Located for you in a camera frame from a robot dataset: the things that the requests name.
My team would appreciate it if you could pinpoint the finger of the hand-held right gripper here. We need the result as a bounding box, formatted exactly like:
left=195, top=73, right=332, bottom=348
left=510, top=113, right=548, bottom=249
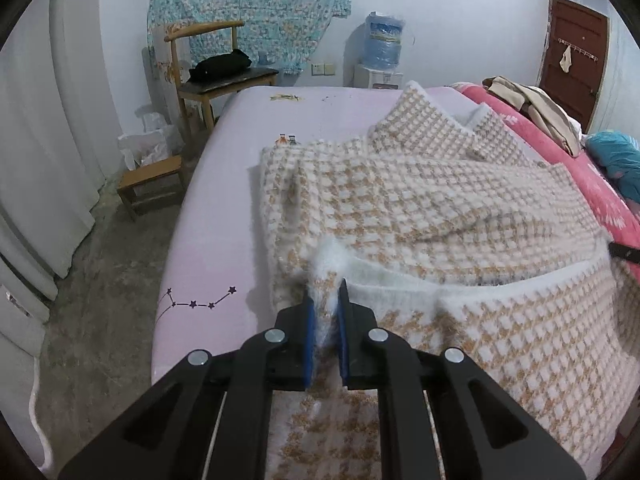
left=607, top=241, right=640, bottom=264

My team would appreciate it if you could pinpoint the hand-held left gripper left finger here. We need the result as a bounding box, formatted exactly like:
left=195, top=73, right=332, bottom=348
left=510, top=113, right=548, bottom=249
left=57, top=296, right=317, bottom=480

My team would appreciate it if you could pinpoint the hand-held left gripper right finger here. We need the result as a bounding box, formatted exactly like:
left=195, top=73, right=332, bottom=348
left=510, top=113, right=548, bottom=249
left=337, top=280, right=586, bottom=480

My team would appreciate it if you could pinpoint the beige white houndstooth coat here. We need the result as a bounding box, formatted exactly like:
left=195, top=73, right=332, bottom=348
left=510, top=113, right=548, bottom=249
left=257, top=80, right=631, bottom=480

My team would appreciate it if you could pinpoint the beige clothes pile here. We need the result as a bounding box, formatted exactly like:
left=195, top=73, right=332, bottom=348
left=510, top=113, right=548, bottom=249
left=481, top=76, right=583, bottom=157

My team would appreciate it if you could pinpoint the pink red printed blanket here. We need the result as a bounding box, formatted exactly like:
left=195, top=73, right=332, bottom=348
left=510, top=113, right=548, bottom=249
left=450, top=81, right=640, bottom=281

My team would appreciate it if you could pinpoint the lavender printed bed sheet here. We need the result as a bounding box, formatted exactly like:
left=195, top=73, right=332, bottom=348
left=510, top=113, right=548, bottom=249
left=151, top=85, right=548, bottom=386

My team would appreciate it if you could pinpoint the brown wooden door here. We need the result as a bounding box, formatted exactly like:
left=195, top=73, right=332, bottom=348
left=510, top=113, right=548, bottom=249
left=537, top=0, right=610, bottom=133

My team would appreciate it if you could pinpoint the small wooden stool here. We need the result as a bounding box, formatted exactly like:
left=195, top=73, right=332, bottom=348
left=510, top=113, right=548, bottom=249
left=117, top=155, right=186, bottom=221

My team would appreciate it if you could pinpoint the white plastic bag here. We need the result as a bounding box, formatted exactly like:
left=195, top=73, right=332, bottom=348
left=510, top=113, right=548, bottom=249
left=118, top=105, right=185, bottom=171

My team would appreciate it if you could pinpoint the white water dispenser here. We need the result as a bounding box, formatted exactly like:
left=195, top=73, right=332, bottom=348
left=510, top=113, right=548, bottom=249
left=354, top=64, right=404, bottom=92

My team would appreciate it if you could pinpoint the wooden chair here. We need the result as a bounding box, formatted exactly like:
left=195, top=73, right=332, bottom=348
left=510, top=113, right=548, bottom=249
left=164, top=20, right=279, bottom=143

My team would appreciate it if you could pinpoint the black bag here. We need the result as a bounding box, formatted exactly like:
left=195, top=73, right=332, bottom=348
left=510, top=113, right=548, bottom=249
left=189, top=49, right=252, bottom=83

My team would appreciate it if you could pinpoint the blue water bottle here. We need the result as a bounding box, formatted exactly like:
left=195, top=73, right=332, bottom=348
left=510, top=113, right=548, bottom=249
left=363, top=11, right=405, bottom=68

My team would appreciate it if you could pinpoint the white curtain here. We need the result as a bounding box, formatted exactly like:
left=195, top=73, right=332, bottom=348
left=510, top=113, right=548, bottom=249
left=0, top=0, right=108, bottom=361

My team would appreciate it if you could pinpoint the white cord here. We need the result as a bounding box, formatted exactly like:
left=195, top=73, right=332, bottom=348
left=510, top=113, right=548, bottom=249
left=27, top=355, right=53, bottom=471

